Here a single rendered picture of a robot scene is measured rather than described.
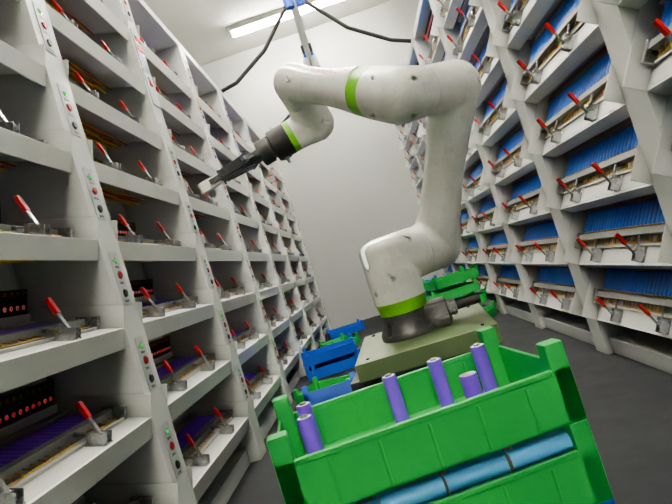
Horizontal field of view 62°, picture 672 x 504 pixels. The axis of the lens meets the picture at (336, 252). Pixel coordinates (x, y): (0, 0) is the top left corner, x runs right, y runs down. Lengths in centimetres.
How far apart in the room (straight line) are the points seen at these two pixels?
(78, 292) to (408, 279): 74
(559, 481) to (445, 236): 91
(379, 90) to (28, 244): 72
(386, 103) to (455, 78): 18
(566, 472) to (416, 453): 15
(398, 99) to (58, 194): 76
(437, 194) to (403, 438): 91
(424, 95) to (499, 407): 78
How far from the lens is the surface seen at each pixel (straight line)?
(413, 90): 120
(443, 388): 73
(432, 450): 57
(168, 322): 156
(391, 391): 71
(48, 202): 139
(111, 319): 132
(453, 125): 133
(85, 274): 134
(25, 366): 100
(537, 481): 61
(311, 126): 159
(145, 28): 273
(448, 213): 141
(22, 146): 122
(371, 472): 56
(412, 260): 136
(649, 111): 138
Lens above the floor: 53
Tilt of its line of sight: 2 degrees up
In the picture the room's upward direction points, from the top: 18 degrees counter-clockwise
